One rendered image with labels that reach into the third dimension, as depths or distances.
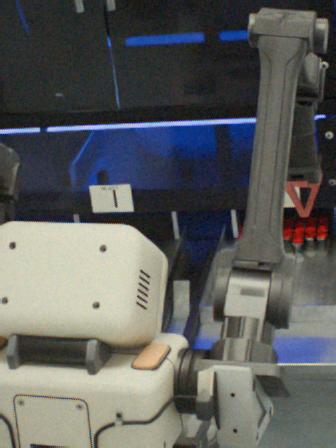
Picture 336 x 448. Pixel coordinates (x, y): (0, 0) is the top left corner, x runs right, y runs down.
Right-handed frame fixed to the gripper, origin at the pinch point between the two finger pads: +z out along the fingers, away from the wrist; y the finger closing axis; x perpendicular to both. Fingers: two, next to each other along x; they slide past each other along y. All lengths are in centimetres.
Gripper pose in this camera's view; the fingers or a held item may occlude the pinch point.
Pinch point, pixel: (304, 212)
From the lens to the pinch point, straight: 222.9
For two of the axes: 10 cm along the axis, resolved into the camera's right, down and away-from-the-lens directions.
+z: 1.0, 9.4, 3.2
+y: 1.9, -3.4, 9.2
